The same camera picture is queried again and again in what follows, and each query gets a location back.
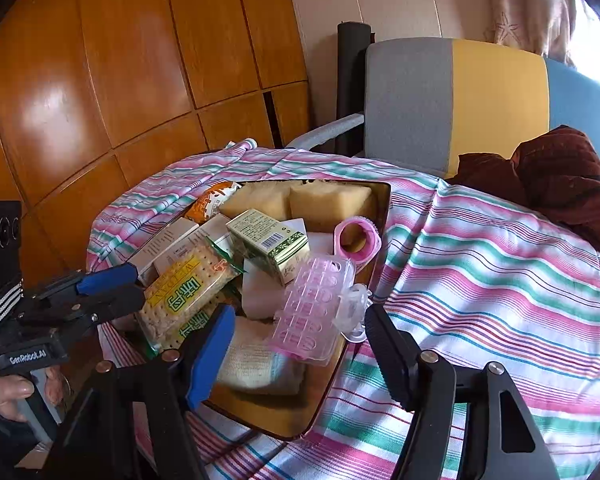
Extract white carton box with text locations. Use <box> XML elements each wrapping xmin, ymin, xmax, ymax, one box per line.
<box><xmin>129</xmin><ymin>218</ymin><xmax>199</xmax><ymax>287</ymax></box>

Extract cracker packet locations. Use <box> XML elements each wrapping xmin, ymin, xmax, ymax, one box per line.
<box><xmin>136</xmin><ymin>236</ymin><xmax>238</xmax><ymax>352</ymax></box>

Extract cream sock grey cuff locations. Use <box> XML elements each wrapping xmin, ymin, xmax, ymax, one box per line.
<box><xmin>216</xmin><ymin>316</ymin><xmax>306</xmax><ymax>396</ymax></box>

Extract orange snack bag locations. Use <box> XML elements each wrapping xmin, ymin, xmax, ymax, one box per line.
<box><xmin>184</xmin><ymin>181</ymin><xmax>240</xmax><ymax>224</ymax></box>

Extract white foam block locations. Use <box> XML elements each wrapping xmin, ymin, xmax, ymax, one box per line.
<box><xmin>283</xmin><ymin>218</ymin><xmax>334</xmax><ymax>255</ymax></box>
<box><xmin>242</xmin><ymin>259</ymin><xmax>287</xmax><ymax>320</ymax></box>

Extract green small carton box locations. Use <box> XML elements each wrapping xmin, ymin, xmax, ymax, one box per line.
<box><xmin>226</xmin><ymin>209</ymin><xmax>310</xmax><ymax>286</ymax></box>

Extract white carton box with barcode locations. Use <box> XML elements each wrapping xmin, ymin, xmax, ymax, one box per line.
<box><xmin>154</xmin><ymin>214</ymin><xmax>234</xmax><ymax>275</ymax></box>

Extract left hand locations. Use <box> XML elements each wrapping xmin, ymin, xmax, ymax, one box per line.
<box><xmin>0</xmin><ymin>366</ymin><xmax>65</xmax><ymax>422</ymax></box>

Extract gold metal tin tray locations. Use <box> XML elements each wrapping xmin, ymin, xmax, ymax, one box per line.
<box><xmin>124</xmin><ymin>179</ymin><xmax>392</xmax><ymax>442</ymax></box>

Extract striped pink green tablecloth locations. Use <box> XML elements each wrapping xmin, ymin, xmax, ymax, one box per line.
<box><xmin>86</xmin><ymin>139</ymin><xmax>600</xmax><ymax>479</ymax></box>

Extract wooden wardrobe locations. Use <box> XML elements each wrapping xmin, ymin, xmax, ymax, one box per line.
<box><xmin>0</xmin><ymin>0</ymin><xmax>311</xmax><ymax>285</ymax></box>

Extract dark red jacket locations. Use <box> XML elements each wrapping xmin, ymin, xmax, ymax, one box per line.
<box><xmin>448</xmin><ymin>125</ymin><xmax>600</xmax><ymax>252</ymax></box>

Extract grey yellow blue chair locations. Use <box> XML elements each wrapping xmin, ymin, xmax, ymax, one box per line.
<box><xmin>291</xmin><ymin>38</ymin><xmax>600</xmax><ymax>177</ymax></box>

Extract black rolled mat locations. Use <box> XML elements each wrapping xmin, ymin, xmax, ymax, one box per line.
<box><xmin>334</xmin><ymin>20</ymin><xmax>376</xmax><ymax>157</ymax></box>

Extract beige patterned curtain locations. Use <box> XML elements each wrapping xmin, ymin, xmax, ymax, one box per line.
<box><xmin>482</xmin><ymin>0</ymin><xmax>581</xmax><ymax>68</ymax></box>

